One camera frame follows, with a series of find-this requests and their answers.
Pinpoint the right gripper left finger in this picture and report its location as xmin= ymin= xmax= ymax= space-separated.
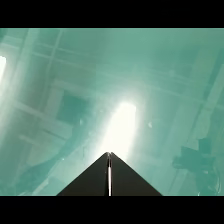
xmin=56 ymin=151 xmax=110 ymax=197

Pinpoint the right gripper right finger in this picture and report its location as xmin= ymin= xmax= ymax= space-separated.
xmin=108 ymin=151 xmax=163 ymax=197

